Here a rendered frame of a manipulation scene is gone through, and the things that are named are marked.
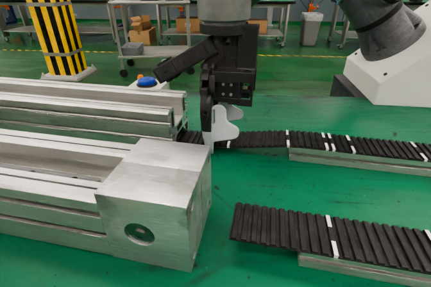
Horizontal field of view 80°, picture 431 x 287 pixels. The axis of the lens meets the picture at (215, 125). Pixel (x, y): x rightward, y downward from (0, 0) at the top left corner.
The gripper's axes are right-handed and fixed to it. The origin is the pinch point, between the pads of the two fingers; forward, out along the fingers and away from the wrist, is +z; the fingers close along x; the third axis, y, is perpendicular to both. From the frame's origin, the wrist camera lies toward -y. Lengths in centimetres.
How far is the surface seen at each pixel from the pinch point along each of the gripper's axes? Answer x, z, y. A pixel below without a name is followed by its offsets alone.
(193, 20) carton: 455, 37, -133
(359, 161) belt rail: -1.3, 0.6, 25.1
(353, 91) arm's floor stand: 34.8, 1.6, 33.2
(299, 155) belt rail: -1.8, 0.3, 15.5
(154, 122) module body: -3.9, -4.5, -8.9
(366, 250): -20.3, -1.9, 20.1
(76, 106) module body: -4.9, -6.7, -22.3
